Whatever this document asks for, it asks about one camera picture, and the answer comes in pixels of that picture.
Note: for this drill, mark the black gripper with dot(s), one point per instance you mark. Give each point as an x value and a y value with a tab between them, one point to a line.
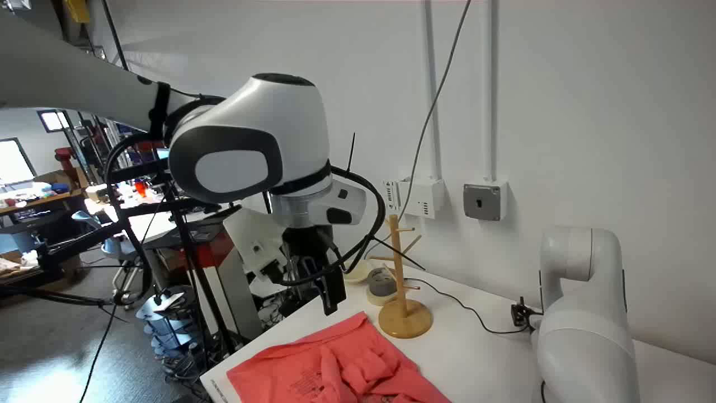
307	248

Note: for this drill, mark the red shirt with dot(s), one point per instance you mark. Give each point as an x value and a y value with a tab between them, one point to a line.
326	371

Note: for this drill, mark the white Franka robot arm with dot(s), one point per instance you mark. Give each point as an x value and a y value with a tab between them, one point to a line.
276	118

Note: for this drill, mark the wooden mug tree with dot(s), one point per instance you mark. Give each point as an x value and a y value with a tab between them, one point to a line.
405	317

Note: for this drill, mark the white grey cabinet panel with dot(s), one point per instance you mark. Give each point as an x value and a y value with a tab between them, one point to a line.
254	238

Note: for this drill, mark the white outlet with switches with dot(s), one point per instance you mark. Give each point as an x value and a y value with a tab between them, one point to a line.
394	196

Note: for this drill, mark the red box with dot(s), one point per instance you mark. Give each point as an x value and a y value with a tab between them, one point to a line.
212	256

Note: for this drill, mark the white socket box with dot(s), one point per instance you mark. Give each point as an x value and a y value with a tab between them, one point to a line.
425	197

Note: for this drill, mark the black tripod legs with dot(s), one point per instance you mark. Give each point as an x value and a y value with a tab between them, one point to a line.
192	270

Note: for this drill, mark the grey junction box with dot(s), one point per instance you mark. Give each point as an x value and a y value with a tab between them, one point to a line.
483	201

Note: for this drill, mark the small black connector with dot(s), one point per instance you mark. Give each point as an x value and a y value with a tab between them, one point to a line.
522	314

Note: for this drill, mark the office chair chrome base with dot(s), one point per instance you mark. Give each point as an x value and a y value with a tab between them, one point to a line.
126	281

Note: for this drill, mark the red machine part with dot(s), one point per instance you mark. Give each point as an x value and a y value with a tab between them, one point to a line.
66	158

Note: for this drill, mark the wooden workbench with clutter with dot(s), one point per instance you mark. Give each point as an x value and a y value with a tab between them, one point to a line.
37	201

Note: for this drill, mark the small window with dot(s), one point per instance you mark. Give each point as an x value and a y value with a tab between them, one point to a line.
55	118

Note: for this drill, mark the black slanted pole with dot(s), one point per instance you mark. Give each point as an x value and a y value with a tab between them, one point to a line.
113	30

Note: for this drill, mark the large window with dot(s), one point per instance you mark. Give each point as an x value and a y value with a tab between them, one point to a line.
14	160

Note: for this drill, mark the yellow hanging object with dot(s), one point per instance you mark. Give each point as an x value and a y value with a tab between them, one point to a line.
77	9

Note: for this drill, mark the white wall conduit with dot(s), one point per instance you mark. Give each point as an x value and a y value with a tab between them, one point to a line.
490	89
429	45

